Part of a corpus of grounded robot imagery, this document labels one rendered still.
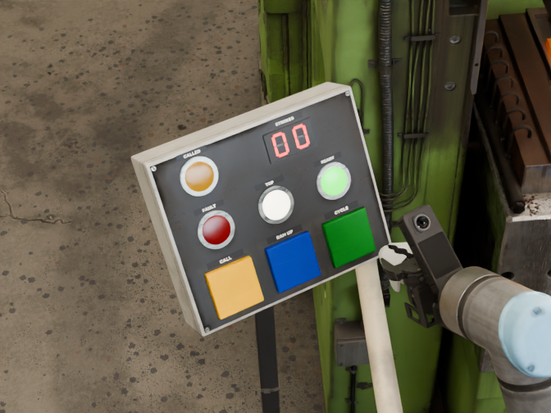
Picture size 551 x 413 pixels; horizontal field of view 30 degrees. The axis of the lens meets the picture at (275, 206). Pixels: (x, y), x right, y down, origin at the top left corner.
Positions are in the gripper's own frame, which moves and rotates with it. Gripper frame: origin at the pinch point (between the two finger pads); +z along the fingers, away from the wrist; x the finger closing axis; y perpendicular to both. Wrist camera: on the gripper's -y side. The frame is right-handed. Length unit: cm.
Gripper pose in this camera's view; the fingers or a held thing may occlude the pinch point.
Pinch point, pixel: (386, 247)
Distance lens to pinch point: 150.7
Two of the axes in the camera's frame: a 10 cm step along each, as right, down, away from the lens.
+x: 8.8, -3.6, 3.1
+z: -4.0, -2.0, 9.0
